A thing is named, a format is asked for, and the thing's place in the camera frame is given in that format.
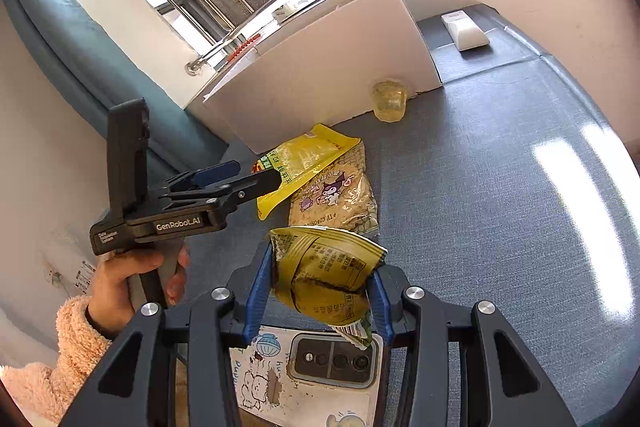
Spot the white wall socket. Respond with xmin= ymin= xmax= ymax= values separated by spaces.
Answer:
xmin=45 ymin=259 xmax=66 ymax=288

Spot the white cardboard box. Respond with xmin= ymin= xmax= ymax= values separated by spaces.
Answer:
xmin=202 ymin=0 xmax=443 ymax=155

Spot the white label sticker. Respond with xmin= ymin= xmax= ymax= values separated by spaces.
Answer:
xmin=75 ymin=259 xmax=98 ymax=293

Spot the white remote control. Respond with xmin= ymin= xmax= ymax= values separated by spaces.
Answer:
xmin=441 ymin=9 xmax=490 ymax=52

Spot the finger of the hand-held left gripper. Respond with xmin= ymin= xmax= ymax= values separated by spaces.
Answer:
xmin=159 ymin=168 xmax=283 ymax=214
xmin=164 ymin=159 xmax=242 ymax=194

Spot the clear yellow jelly cup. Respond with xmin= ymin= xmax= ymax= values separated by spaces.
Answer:
xmin=371 ymin=78 xmax=410 ymax=124

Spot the bright yellow snack packet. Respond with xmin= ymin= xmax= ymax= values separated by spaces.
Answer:
xmin=256 ymin=123 xmax=362 ymax=221

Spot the phone with cartoon case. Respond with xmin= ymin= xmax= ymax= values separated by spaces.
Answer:
xmin=229 ymin=326 xmax=385 ymax=427

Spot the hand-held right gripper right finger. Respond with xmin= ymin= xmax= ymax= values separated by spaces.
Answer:
xmin=365 ymin=267 xmax=578 ymax=427

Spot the olive yellow snack packet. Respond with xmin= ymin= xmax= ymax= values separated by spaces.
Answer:
xmin=269 ymin=226 xmax=388 ymax=349

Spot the person's left hand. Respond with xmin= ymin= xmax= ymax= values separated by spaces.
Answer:
xmin=87 ymin=242 xmax=192 ymax=340

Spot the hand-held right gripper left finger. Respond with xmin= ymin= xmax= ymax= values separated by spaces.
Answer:
xmin=57 ymin=239 xmax=275 ymax=427

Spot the person's left forearm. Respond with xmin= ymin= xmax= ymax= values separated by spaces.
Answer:
xmin=0 ymin=294 xmax=113 ymax=425

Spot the red plastic strip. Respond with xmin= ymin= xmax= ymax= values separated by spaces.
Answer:
xmin=227 ymin=33 xmax=262 ymax=60

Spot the clear cartoon seed packet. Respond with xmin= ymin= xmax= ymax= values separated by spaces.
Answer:
xmin=289 ymin=141 xmax=380 ymax=238

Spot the teal curtain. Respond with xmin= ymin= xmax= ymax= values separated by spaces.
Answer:
xmin=0 ymin=0 xmax=236 ymax=188

